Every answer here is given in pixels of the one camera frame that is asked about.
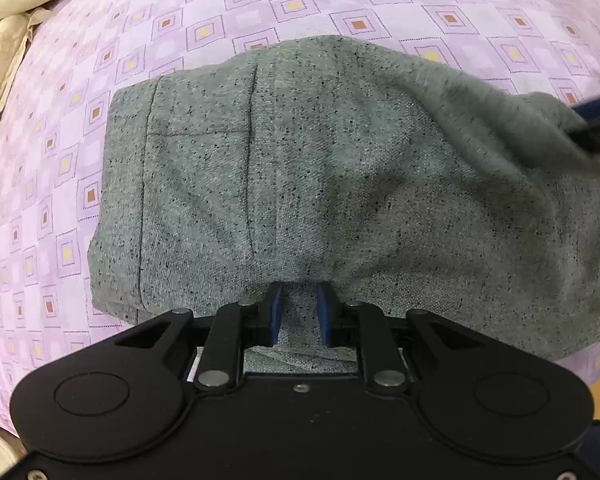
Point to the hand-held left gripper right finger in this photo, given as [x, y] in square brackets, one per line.
[323, 315]

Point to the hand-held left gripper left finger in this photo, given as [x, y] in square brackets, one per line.
[275, 312]

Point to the grey speckled pants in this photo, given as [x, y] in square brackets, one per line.
[330, 160]

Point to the purple patterned bed sheet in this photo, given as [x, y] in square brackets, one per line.
[55, 160]

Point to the beige satin bed cover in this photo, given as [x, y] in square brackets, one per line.
[0, 60]

